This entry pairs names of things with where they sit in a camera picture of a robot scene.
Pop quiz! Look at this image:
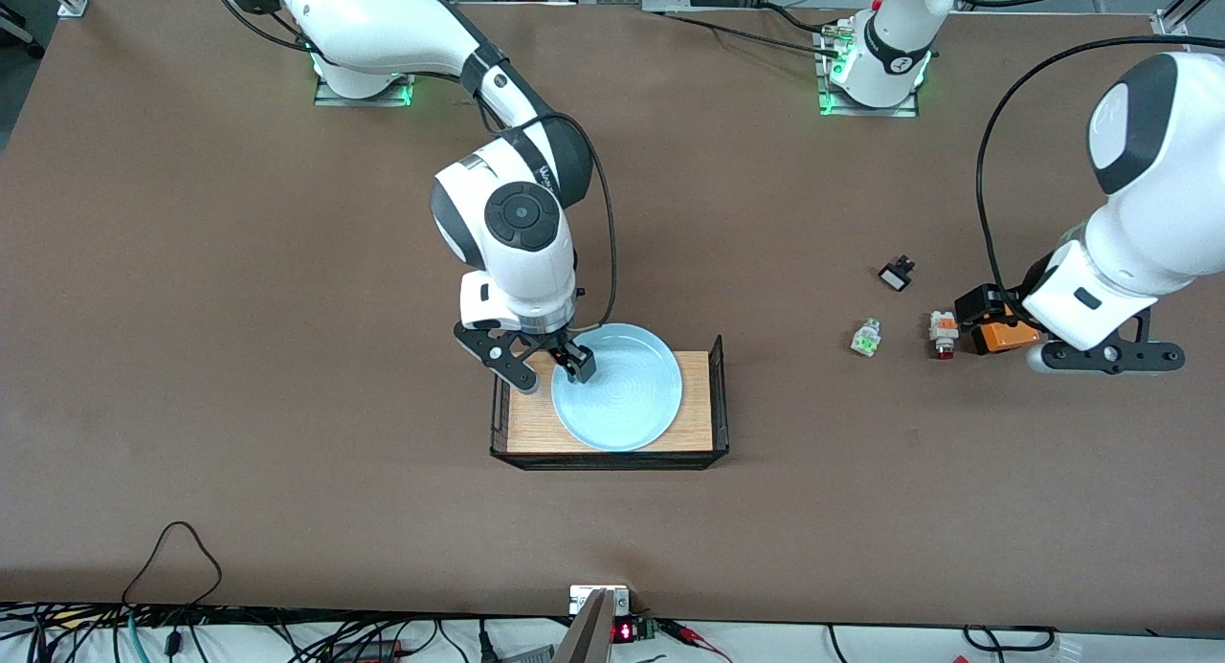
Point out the red push button switch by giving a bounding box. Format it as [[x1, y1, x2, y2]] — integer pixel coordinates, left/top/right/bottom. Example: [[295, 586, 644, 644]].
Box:
[[928, 310, 961, 361]]

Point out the light blue round plate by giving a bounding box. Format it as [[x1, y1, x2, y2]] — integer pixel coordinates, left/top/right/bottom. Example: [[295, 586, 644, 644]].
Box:
[[550, 322, 683, 453]]

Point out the red black probe lead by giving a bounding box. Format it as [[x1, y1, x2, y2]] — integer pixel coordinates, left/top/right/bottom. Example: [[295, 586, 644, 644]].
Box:
[[658, 619, 733, 663]]

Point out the black power adapter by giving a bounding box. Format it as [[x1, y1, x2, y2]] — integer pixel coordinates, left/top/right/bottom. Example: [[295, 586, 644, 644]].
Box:
[[330, 639, 403, 663]]

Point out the orange button enclosure box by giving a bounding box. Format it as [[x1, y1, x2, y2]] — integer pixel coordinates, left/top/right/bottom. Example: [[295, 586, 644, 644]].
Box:
[[974, 319, 1044, 356]]

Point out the wooden tray with wire sides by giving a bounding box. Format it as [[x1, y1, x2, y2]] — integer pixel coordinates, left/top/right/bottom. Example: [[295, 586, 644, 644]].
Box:
[[489, 335, 730, 471]]

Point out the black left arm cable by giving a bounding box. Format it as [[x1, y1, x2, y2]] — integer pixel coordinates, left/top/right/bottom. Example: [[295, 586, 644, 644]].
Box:
[[938, 0, 1225, 305]]

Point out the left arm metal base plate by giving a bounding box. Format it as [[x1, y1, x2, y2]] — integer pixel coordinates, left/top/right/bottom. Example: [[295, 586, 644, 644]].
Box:
[[813, 17, 922, 119]]

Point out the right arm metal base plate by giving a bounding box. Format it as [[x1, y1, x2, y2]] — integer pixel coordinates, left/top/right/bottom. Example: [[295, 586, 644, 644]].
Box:
[[314, 65, 414, 107]]

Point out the grey metal camera mount bar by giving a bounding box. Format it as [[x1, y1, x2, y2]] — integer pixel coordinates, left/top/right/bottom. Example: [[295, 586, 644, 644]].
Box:
[[553, 585, 633, 663]]

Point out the thick black coiled cable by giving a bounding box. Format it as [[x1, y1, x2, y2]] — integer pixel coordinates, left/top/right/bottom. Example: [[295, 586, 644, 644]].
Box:
[[962, 625, 1058, 654]]

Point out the short black table cable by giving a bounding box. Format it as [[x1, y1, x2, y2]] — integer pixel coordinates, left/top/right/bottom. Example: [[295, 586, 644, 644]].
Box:
[[764, 1, 835, 34]]

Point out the long black table cable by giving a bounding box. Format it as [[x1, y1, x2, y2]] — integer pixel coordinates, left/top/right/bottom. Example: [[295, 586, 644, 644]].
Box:
[[658, 12, 845, 59]]

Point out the thin black looped cable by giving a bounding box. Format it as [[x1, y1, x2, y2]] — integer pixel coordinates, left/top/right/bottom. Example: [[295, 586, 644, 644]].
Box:
[[122, 520, 223, 608]]

